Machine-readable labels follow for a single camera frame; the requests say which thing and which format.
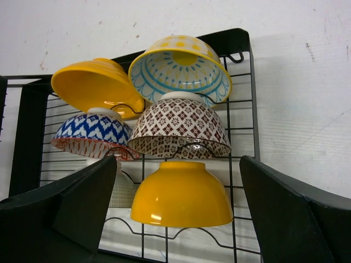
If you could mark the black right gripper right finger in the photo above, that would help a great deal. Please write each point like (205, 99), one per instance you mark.
(295, 221)

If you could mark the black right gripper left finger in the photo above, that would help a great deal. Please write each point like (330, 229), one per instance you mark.
(61, 221)

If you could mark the pale teal textured bowl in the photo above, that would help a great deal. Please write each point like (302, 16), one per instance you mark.
(123, 191)

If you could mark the blue zigzag patterned bowl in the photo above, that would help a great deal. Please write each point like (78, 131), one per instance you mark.
(94, 134)

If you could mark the smooth yellow bowl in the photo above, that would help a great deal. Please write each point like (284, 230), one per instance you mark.
(182, 194)

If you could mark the yellow ribbed bowl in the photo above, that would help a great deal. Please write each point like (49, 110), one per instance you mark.
(99, 82)

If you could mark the brown diamond patterned bowl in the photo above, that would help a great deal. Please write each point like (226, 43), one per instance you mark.
(180, 125)

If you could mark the yellow teal patterned bowl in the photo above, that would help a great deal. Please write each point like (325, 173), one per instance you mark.
(180, 63)

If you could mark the black wire dish rack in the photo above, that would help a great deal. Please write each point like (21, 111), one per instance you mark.
(31, 113)

